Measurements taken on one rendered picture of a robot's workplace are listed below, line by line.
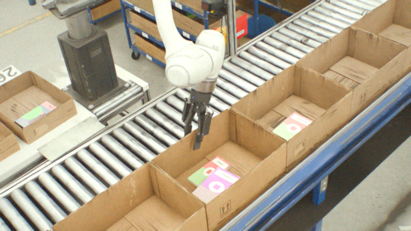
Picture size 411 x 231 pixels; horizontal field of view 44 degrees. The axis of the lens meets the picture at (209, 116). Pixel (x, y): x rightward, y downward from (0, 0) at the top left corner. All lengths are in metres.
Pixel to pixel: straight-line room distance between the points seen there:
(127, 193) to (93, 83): 0.87
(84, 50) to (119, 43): 2.04
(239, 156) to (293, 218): 0.35
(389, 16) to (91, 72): 1.51
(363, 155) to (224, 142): 0.69
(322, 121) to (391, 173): 1.33
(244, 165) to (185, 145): 0.25
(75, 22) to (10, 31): 2.63
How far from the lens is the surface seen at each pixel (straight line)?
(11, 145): 2.44
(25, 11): 5.34
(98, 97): 2.62
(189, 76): 1.55
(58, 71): 2.90
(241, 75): 2.66
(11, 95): 2.80
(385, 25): 2.80
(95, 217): 1.79
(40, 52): 4.62
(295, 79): 2.24
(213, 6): 2.61
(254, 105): 2.10
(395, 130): 2.58
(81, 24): 2.46
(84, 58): 2.47
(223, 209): 1.73
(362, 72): 2.45
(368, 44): 2.46
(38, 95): 2.75
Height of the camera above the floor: 2.31
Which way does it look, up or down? 40 degrees down
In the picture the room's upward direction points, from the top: 5 degrees counter-clockwise
